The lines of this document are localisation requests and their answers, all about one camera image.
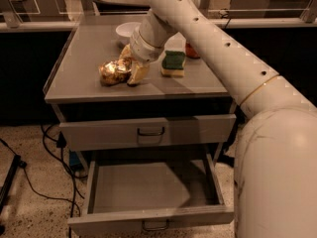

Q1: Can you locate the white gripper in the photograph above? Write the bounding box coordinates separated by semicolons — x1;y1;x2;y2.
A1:
119;30;162;85

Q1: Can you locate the orange soda can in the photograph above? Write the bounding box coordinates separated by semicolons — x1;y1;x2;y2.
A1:
98;59;131;86

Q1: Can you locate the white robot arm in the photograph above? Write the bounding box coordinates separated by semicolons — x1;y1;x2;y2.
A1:
122;0;317;238

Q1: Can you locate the red cola can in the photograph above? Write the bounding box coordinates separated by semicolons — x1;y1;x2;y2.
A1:
185;43;200;59

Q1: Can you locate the grey drawer cabinet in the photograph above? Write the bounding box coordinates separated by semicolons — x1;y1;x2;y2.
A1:
46;15;242;156

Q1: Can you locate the closed grey upper drawer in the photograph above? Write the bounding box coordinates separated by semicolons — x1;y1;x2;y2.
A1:
60;114;236;151

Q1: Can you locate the open grey middle drawer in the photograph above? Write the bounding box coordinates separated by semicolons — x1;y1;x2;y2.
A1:
68;145;234;236

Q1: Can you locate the white ceramic bowl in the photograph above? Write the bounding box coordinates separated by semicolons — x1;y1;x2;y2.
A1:
116;22;141;46

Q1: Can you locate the green and yellow sponge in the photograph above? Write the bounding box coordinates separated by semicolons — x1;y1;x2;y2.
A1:
160;51;185;77

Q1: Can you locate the black stand base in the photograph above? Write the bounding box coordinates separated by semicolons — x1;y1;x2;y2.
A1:
0;155;21;213

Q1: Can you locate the black floor cable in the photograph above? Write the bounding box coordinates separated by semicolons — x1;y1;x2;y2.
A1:
0;124;88;238

